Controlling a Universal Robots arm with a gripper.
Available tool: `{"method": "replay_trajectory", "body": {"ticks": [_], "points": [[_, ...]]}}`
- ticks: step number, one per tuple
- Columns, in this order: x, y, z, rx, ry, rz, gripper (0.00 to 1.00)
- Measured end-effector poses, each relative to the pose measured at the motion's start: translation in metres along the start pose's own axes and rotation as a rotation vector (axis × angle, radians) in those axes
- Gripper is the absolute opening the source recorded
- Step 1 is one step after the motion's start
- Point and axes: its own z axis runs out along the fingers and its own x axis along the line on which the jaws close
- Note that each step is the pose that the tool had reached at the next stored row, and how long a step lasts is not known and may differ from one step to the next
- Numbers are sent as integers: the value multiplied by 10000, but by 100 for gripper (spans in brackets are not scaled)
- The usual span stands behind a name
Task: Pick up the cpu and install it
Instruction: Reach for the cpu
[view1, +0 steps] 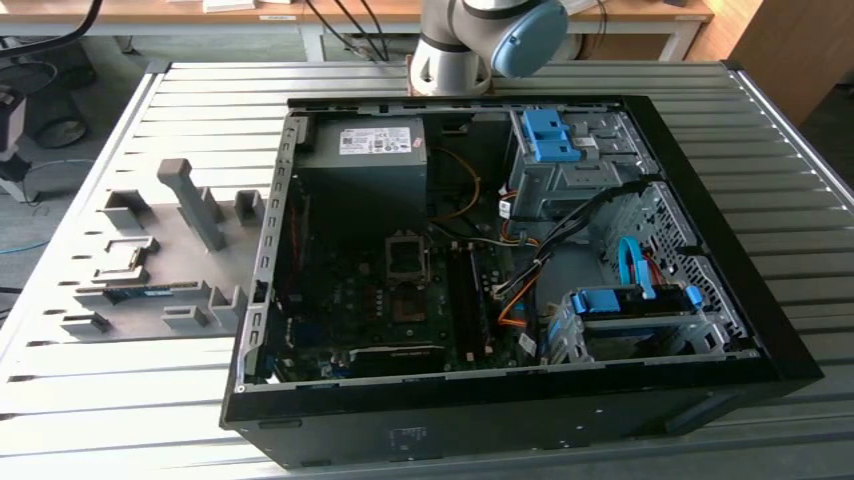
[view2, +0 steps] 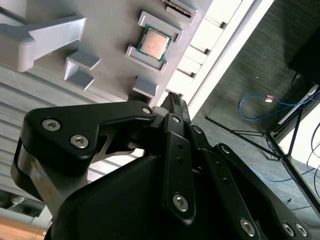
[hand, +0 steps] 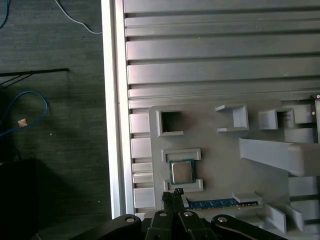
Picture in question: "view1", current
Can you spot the silver square CPU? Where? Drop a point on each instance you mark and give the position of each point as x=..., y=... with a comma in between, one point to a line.
x=123, y=257

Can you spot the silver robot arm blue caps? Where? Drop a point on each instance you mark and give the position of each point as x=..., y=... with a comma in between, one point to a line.
x=453, y=30

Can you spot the CPU socket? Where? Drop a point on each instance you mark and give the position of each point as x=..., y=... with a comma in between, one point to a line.
x=408, y=305

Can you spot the black RAM slot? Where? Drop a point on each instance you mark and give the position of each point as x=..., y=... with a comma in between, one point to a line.
x=457, y=300
x=465, y=300
x=481, y=300
x=475, y=300

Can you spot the green motherboard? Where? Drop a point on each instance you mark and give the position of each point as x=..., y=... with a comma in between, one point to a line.
x=347, y=310

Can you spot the grey power supply unit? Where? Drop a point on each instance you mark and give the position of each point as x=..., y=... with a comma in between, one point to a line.
x=320, y=150

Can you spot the black graphics card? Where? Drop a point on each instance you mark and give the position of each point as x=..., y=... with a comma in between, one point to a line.
x=393, y=359

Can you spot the blue plastic drive latch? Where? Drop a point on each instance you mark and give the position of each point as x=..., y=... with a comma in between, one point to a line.
x=543, y=125
x=556, y=151

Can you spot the grey metal drive cage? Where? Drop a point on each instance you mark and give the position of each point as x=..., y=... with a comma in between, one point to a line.
x=587, y=175

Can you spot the blue disk carrier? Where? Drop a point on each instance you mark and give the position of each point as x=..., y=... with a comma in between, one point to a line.
x=600, y=301

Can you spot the grey metal disk bay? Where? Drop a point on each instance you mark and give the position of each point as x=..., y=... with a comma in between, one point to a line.
x=640, y=323

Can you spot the black open PC case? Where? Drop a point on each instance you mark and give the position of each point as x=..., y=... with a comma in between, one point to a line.
x=467, y=430

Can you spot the grey plastic parts rack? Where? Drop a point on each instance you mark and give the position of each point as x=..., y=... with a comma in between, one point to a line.
x=167, y=260

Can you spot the blue RAM stick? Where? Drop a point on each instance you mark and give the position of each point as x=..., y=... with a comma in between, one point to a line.
x=133, y=292

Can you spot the white box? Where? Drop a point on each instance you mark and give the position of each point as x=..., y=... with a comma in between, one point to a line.
x=227, y=5

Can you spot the black round bin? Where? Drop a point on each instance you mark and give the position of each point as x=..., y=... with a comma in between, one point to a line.
x=60, y=80

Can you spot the wooden cabinet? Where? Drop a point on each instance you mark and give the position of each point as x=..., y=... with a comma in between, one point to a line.
x=787, y=50

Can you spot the wooden desk white frame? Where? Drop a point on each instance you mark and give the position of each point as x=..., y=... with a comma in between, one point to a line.
x=133, y=15

